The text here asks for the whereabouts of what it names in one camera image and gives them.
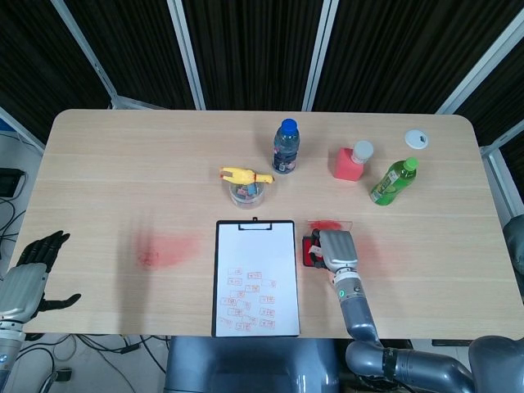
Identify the green tea bottle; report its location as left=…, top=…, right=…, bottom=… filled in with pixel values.
left=369, top=156, right=419, bottom=206

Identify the yellow rubber chicken toy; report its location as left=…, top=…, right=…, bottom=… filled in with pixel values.
left=219, top=165, right=276, bottom=186

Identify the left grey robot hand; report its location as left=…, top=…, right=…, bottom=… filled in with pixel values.
left=0, top=230, right=82, bottom=320

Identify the aluminium partition post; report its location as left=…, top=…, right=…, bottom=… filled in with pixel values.
left=481, top=122, right=524, bottom=220
left=436, top=20, right=524, bottom=115
left=51, top=0, right=120, bottom=110
left=302, top=0, right=341, bottom=111
left=166, top=0, right=206, bottom=111
left=0, top=106, right=46, bottom=151

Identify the white stamped paper sheet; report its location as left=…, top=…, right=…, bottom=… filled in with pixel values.
left=215, top=224, right=300, bottom=337

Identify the grey robot torso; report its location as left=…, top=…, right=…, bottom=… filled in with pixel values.
left=165, top=336, right=341, bottom=393

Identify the black box device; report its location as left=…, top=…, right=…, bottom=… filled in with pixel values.
left=0, top=168, right=25, bottom=197

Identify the dark grey rounded object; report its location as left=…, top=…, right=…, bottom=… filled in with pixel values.
left=502, top=216, right=524, bottom=283

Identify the blue cap water bottle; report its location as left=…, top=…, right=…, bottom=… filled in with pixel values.
left=270, top=118, right=302, bottom=175

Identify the clear jar of binder clips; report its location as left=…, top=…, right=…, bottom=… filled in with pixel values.
left=223, top=179, right=273, bottom=210

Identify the red bottle white cap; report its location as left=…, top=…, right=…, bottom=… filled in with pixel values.
left=332, top=147, right=364, bottom=181

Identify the black clipboard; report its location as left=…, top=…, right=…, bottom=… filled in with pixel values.
left=210, top=217, right=302, bottom=338

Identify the red ink pad case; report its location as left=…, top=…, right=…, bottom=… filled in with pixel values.
left=301, top=219, right=354, bottom=269

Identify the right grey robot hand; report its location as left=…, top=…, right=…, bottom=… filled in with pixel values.
left=309, top=228, right=359, bottom=272

